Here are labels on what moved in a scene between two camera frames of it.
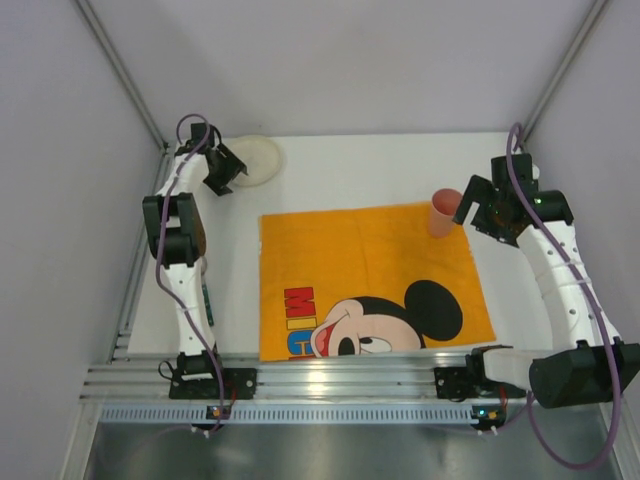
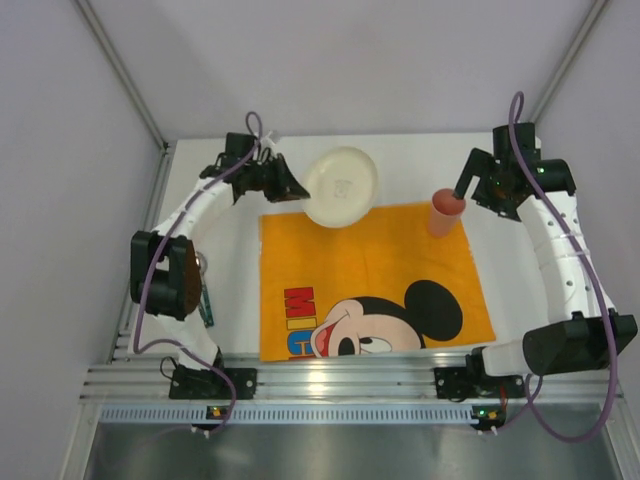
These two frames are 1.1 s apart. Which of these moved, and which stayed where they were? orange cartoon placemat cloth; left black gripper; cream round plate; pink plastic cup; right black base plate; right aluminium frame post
Moved: cream round plate; left black gripper
Stayed: right black base plate; orange cartoon placemat cloth; pink plastic cup; right aluminium frame post
